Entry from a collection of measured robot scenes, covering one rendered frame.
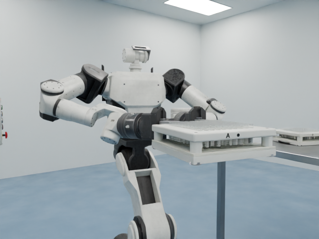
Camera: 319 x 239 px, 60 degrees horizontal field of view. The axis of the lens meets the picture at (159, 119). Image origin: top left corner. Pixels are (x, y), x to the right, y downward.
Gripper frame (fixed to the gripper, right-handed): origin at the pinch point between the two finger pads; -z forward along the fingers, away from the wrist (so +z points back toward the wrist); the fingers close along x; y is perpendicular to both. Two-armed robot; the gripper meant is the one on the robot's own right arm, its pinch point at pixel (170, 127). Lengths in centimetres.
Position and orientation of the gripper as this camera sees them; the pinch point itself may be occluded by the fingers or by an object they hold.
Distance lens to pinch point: 85.0
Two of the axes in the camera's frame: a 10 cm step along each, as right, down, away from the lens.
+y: -5.6, 0.4, -8.2
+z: -8.3, -0.2, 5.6
